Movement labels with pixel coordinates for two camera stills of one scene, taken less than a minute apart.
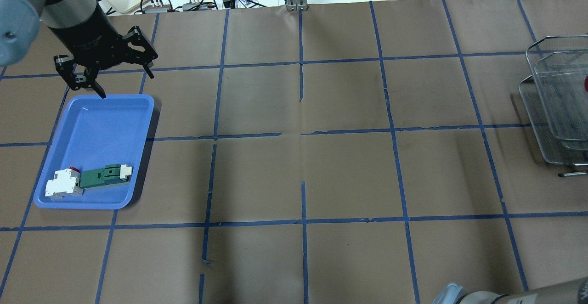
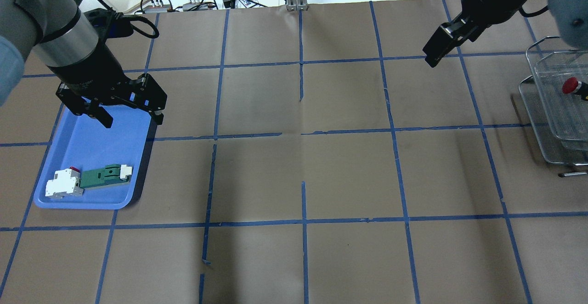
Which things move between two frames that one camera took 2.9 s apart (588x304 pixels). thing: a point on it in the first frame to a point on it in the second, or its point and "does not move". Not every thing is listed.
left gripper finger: x=136 y=36 to x=145 y=93
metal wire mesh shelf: x=555 y=98 does not move
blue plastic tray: x=94 y=132 does not move
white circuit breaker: x=65 y=183 does not move
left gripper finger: x=65 y=64 to x=81 y=107
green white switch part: x=110 y=174 does not move
